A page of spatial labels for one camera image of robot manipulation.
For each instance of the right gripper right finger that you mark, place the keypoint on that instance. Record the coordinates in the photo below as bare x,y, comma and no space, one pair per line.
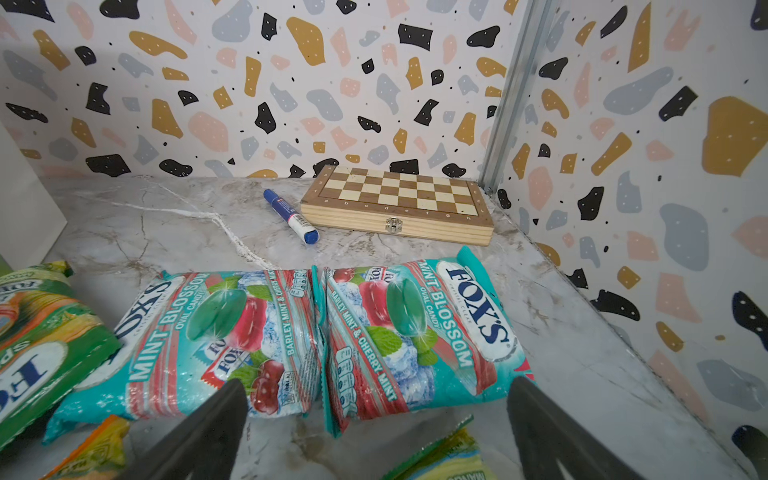
552,445

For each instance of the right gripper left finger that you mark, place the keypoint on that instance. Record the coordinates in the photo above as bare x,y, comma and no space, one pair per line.
203,446

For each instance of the green spring tea candy bag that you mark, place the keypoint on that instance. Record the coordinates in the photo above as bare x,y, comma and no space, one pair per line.
454,456

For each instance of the mint blossom candy bag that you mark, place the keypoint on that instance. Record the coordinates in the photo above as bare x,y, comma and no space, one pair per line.
429,333
186,335

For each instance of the orange fruits candy bag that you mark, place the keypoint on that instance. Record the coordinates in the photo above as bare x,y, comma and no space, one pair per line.
100,456

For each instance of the white floral paper bag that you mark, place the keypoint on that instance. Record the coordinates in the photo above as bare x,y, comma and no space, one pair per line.
31,221

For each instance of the blue white marker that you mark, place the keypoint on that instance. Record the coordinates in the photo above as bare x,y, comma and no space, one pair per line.
302,227

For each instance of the wooden chessboard box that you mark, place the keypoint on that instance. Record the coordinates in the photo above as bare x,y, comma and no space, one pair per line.
400,204

